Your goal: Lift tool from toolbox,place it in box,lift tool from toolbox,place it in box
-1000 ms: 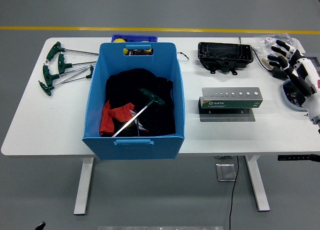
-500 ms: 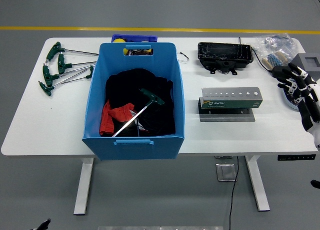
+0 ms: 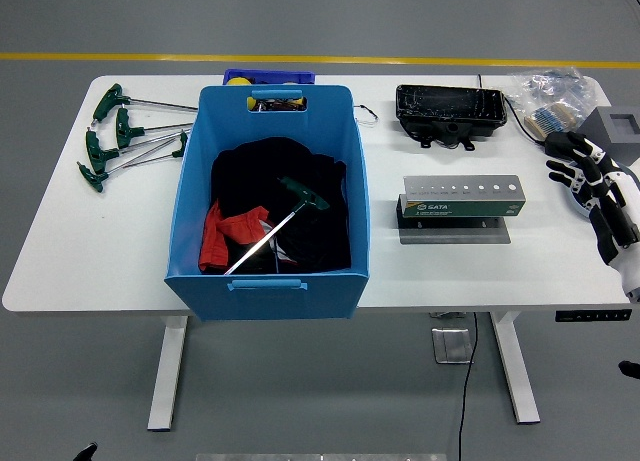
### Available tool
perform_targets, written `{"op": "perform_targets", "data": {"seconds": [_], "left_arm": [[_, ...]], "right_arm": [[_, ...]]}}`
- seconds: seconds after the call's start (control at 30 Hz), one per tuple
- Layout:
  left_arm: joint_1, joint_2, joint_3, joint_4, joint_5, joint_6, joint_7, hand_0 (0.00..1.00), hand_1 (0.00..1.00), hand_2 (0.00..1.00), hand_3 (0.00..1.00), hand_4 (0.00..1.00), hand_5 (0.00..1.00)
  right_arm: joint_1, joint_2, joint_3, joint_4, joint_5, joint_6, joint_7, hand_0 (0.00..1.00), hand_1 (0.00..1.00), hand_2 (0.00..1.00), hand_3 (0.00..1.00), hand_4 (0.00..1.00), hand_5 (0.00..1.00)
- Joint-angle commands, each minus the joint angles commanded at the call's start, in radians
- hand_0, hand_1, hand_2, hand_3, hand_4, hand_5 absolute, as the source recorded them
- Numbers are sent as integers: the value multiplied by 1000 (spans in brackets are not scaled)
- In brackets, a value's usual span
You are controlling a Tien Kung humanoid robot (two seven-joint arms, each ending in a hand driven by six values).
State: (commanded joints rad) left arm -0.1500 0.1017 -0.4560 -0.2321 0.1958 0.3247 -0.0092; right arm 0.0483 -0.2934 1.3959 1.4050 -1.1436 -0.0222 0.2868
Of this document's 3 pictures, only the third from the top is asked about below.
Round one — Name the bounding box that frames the thin black adapter cord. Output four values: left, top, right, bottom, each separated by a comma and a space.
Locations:
477, 73, 547, 145

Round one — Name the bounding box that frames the green metal hex key stand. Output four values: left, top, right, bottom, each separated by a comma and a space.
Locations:
396, 174, 527, 246

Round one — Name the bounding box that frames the clear plastic parts bag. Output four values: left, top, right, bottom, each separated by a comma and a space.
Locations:
507, 65, 599, 132

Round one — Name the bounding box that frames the small dark blue bin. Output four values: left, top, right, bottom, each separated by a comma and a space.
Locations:
222, 68, 317, 86

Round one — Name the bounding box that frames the taped resistor strip bundle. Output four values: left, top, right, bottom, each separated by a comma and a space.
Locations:
522, 103, 586, 141

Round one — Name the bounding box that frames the silver wire carabiner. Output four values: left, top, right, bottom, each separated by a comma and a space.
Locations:
352, 103, 380, 128

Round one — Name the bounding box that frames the black garment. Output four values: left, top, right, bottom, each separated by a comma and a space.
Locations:
209, 136, 352, 274

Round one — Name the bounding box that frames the square metal floor plate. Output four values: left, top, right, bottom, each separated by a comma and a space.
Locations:
431, 327, 475, 365

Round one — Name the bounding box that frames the large light blue plastic box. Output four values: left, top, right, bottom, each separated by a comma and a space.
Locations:
163, 83, 372, 324

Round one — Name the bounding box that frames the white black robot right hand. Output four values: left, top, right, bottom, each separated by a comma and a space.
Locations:
543, 130, 640, 302

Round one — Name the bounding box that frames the black plastic tray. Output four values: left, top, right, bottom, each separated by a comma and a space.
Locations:
395, 83, 509, 152

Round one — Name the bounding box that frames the grey square box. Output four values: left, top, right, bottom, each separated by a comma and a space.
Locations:
577, 105, 640, 162

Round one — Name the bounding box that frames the black table control panel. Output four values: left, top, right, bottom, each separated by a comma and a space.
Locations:
554, 309, 634, 324

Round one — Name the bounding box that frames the white table leg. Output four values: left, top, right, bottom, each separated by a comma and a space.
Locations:
488, 310, 542, 425
147, 314, 190, 432

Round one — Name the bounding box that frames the red garment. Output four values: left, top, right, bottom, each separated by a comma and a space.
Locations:
198, 199, 274, 272

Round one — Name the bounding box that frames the long green T-handle hex key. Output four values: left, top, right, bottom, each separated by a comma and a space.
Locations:
223, 175, 332, 276

